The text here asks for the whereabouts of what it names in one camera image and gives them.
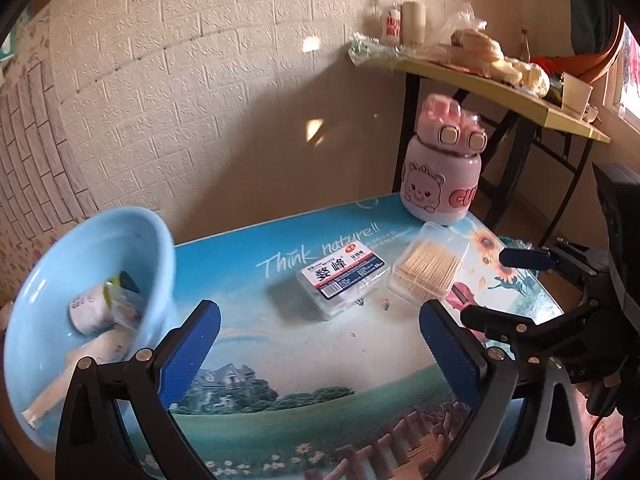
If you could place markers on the clear snack packet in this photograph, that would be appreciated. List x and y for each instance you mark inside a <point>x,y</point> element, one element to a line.
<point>127,307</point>

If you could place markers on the labelled clear plastic box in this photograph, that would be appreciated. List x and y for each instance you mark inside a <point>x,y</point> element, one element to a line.
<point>345,270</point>

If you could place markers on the white paper box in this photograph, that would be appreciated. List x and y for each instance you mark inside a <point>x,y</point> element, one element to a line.
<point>577,95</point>

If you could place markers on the red cloth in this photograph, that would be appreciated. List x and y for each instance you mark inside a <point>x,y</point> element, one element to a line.
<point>550,66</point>

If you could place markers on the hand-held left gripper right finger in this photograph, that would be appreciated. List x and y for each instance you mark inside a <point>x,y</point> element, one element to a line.
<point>450,355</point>

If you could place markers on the dark green cloth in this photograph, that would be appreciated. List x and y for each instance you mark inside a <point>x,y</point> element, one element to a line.
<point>592,10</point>

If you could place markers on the glass sauce bottle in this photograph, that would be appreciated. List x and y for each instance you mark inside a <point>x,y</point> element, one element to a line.
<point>524,47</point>

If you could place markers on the light blue plastic basin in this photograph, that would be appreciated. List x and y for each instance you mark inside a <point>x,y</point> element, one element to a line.
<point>40,285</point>

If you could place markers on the clear toothpick box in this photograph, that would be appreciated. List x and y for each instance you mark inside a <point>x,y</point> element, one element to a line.
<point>430,265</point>

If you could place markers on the green plastic bag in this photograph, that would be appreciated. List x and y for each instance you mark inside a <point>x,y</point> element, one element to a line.
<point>367,47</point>

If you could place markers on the bagged bread loaf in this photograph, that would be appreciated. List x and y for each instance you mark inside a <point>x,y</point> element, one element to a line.
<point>475,42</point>
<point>530,77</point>

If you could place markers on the green tissue pack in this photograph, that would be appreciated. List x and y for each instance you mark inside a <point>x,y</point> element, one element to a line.
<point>6,47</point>

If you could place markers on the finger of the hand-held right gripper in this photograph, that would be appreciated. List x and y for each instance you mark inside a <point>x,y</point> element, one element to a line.
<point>525,258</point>
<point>492,320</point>

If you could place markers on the pink bunny water bottle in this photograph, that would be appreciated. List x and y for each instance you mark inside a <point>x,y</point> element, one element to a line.
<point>435,185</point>

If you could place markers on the wooden stick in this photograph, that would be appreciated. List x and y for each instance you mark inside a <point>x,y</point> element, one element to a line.
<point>95,355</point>

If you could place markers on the small white bottle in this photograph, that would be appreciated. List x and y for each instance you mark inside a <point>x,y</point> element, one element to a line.
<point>90,310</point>

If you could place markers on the paper roll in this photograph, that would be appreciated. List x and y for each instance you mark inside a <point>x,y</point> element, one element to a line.
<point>413,25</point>

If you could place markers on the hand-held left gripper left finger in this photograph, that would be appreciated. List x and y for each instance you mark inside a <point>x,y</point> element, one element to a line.
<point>192,355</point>

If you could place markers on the red label plastic bottle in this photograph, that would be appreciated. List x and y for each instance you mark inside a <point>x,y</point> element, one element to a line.
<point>392,25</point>

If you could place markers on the bin with plastic liner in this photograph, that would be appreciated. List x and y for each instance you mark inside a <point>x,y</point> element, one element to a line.
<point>515,242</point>

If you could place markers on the yellow folding side table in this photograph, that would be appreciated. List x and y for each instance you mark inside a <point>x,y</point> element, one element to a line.
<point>560,115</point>

